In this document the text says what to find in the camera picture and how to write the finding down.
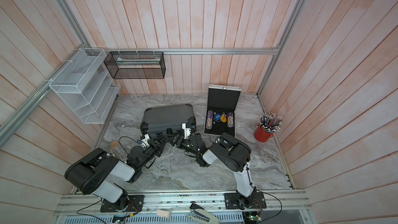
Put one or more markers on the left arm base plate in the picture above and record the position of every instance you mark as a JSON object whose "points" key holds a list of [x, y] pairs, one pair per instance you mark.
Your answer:
{"points": [[125, 203]]}

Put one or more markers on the pink eraser block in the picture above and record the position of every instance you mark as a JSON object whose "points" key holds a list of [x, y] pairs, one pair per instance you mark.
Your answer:
{"points": [[163, 213]]}

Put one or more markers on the purple tan chip stack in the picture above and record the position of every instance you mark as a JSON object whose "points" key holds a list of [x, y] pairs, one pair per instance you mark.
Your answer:
{"points": [[209, 120]]}

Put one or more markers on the blue dealer button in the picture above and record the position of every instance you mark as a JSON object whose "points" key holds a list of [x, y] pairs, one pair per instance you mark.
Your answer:
{"points": [[217, 117]]}

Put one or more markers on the white mesh wall shelf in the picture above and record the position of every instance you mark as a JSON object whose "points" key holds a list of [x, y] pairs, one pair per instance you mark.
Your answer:
{"points": [[86, 89]]}

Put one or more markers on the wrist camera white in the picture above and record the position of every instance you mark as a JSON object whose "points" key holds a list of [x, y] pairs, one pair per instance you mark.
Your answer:
{"points": [[187, 130], [144, 141]]}

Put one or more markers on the dark grey poker case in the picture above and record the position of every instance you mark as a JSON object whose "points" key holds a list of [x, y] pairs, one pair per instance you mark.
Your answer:
{"points": [[157, 120]]}

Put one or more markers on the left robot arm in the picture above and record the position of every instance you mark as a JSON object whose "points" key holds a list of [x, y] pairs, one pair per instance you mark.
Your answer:
{"points": [[90, 174]]}

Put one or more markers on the bundle of pencils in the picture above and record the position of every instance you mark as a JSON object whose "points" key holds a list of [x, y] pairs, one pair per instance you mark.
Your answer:
{"points": [[270, 123]]}

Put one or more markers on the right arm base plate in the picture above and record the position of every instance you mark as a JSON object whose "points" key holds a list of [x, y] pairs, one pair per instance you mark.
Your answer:
{"points": [[237, 201]]}

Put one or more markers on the silver aluminium poker case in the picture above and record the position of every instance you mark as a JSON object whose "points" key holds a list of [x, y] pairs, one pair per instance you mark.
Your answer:
{"points": [[221, 100]]}

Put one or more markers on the black mesh wall basket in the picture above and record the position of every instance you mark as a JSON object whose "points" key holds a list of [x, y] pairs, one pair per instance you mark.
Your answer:
{"points": [[135, 64]]}

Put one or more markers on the aluminium front rail frame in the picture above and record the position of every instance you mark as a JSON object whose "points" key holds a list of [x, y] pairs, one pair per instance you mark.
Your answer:
{"points": [[180, 201]]}

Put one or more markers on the red pencil bucket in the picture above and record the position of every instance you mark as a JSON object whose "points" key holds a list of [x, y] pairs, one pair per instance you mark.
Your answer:
{"points": [[262, 136]]}

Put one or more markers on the horizontal aluminium wall rail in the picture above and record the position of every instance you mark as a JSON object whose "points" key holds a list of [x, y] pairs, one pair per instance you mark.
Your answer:
{"points": [[201, 51]]}

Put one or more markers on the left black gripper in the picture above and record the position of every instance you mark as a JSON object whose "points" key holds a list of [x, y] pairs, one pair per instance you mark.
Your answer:
{"points": [[158, 145]]}

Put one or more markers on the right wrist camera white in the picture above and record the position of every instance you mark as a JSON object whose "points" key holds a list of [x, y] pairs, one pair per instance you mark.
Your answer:
{"points": [[187, 130]]}

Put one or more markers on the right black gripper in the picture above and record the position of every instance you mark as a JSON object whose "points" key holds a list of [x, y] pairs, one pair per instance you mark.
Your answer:
{"points": [[180, 142]]}

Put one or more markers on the black grey stapler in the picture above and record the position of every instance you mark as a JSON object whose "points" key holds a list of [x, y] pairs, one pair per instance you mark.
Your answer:
{"points": [[198, 214]]}

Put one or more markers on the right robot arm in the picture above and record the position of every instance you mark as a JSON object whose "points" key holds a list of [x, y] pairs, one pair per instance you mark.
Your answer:
{"points": [[233, 153]]}

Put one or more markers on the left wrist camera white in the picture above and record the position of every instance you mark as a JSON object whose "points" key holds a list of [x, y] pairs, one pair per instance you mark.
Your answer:
{"points": [[144, 141]]}

